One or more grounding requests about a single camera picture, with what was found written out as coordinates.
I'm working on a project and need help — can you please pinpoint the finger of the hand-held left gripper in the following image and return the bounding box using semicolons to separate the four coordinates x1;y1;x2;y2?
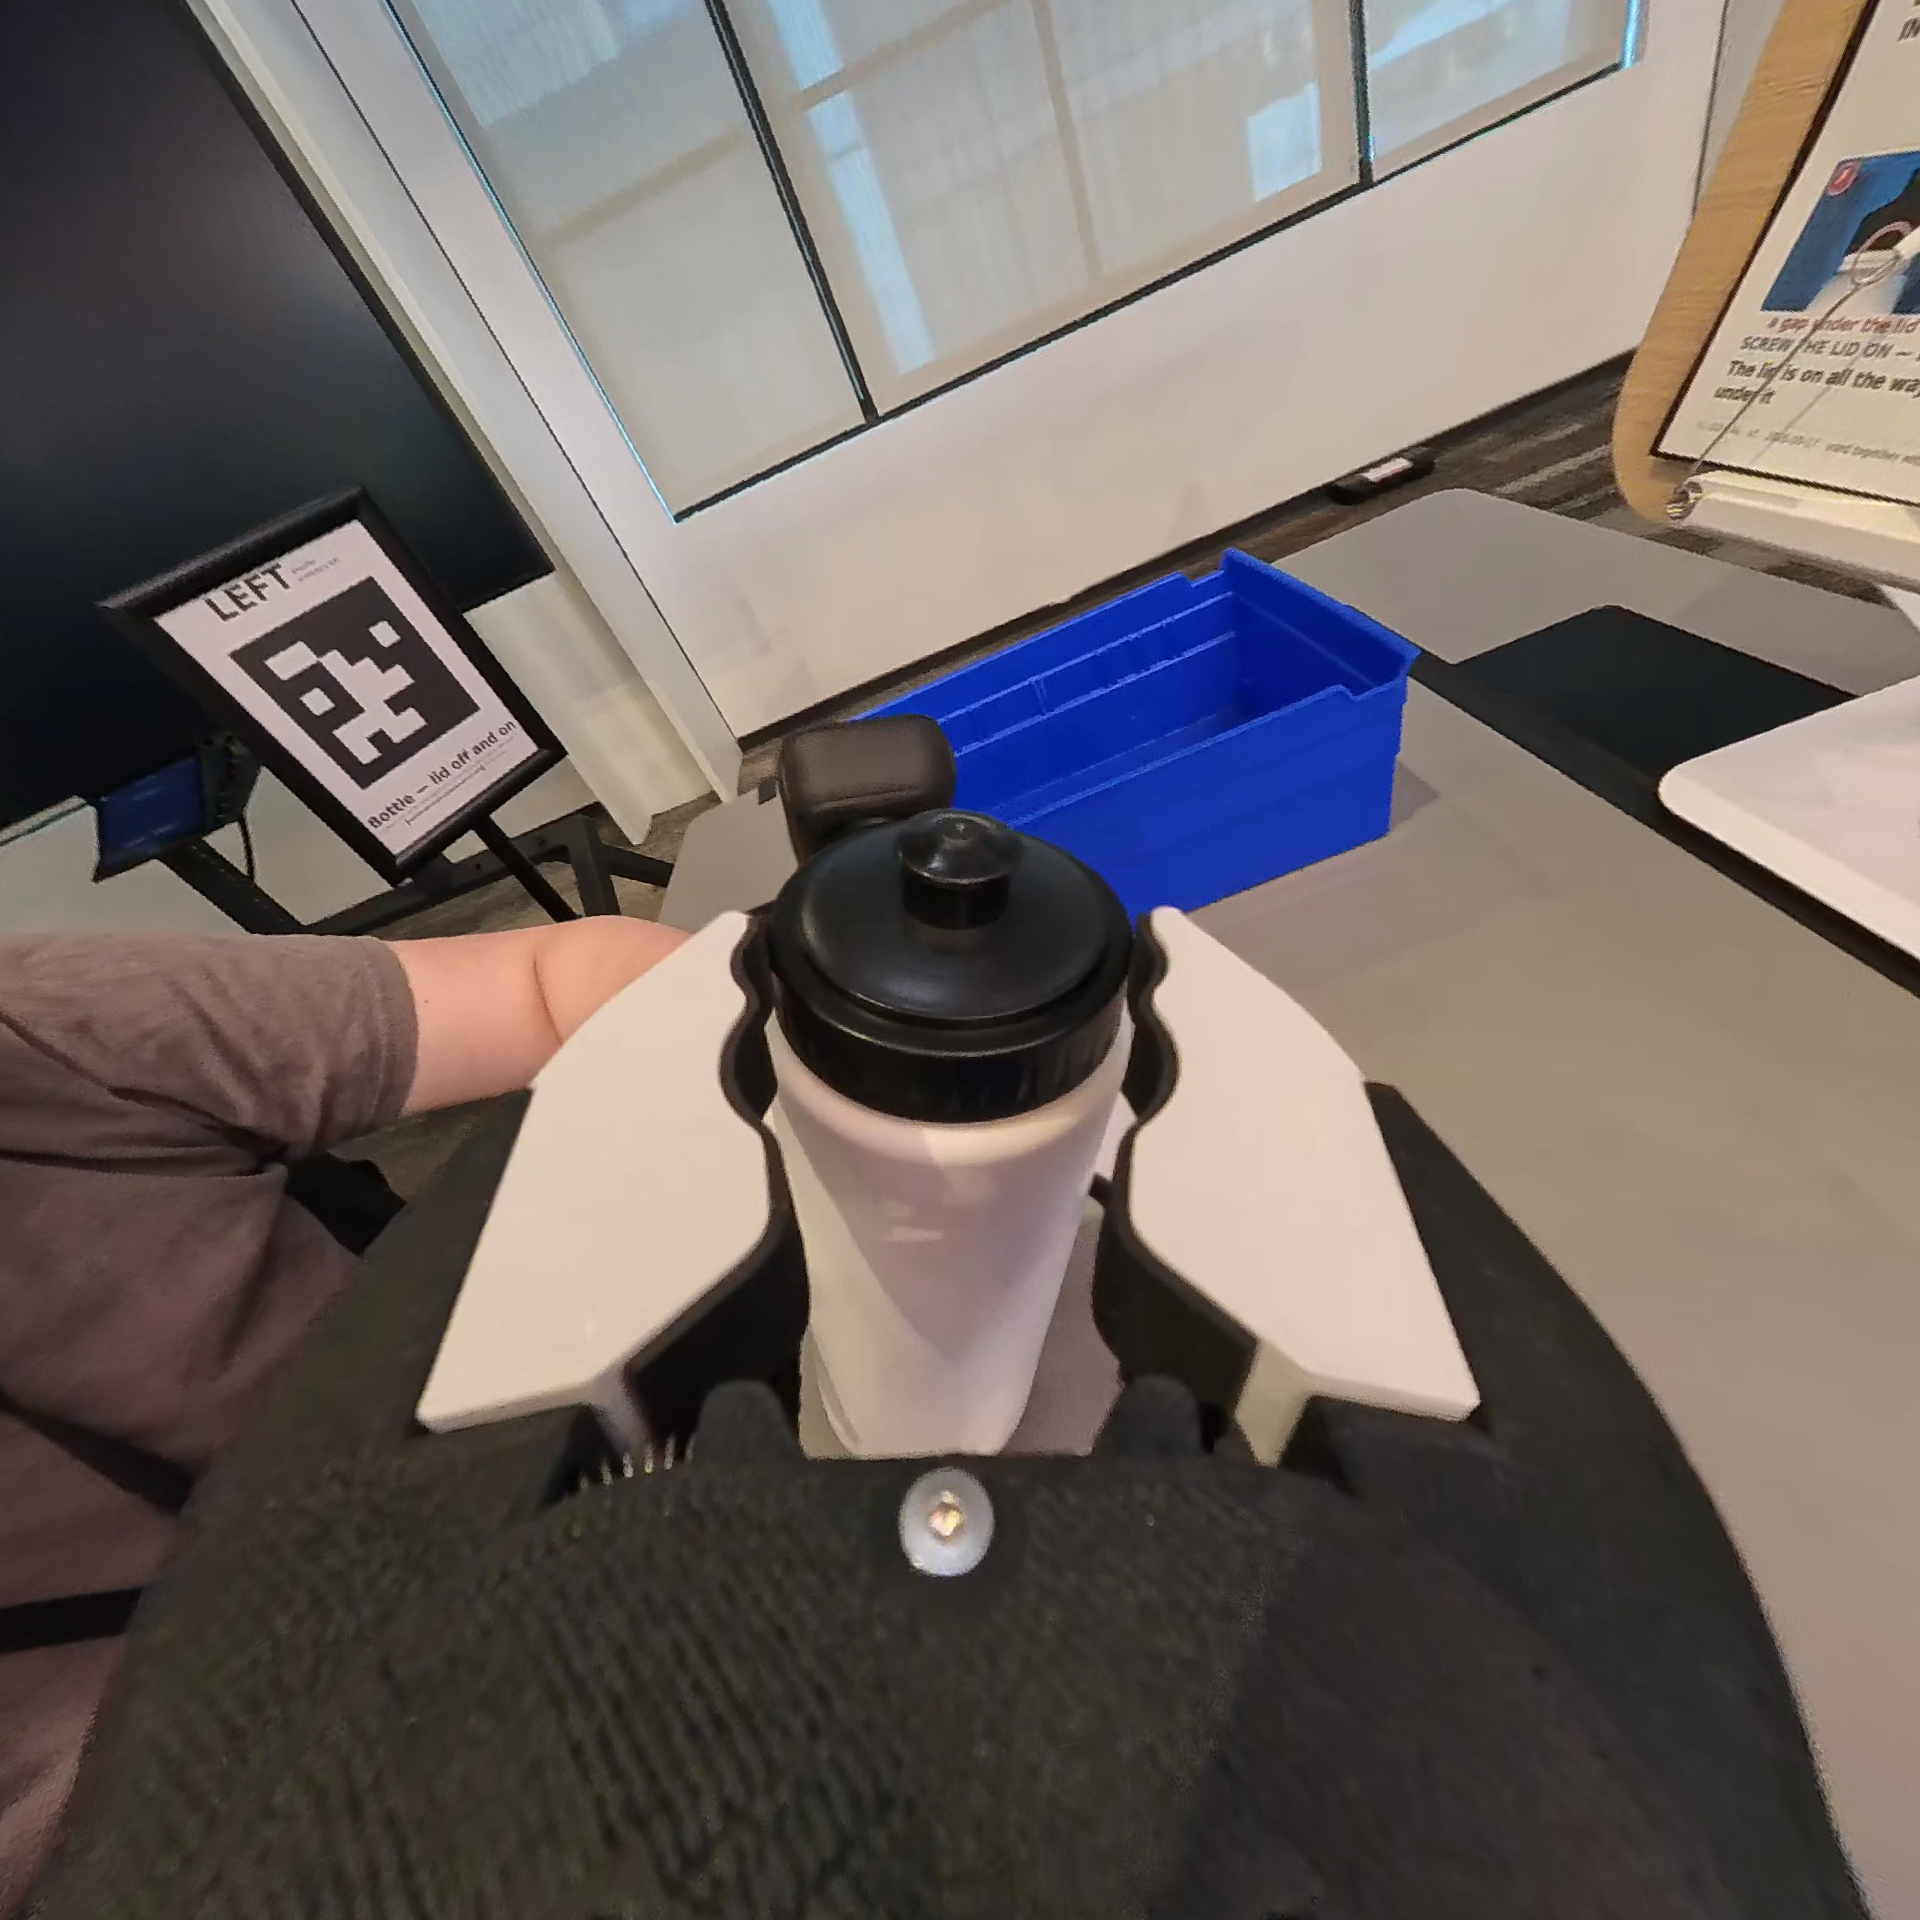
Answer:
799;1333;876;1453

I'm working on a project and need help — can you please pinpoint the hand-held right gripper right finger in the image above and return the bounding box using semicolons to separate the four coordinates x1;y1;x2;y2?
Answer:
1098;906;1480;1471

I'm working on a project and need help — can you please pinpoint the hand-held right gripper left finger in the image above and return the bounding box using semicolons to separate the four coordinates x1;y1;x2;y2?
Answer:
415;911;810;1479

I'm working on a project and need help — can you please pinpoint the white plastic bottle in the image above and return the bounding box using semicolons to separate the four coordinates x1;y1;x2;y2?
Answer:
761;1026;1124;1456

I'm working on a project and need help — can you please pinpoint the black bottle lid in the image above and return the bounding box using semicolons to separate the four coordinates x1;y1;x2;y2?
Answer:
768;810;1134;1124

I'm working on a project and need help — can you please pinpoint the blue plastic bin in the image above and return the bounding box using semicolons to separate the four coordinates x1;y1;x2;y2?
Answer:
855;547;1422;915

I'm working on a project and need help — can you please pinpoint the black framed sign stand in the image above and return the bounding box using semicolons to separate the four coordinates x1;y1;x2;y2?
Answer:
96;485;676;933

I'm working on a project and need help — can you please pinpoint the small blue display device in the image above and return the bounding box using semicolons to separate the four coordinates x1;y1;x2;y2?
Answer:
89;744;249;880

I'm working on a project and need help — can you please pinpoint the black rectangular table pad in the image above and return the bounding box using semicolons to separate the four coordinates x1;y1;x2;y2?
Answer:
1409;603;1863;842

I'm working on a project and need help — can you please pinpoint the instruction board on white stand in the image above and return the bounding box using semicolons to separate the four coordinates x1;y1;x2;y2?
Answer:
1610;0;1920;962

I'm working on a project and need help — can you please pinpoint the large dark wall screen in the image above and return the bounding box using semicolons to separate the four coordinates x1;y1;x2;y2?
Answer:
0;0;557;842

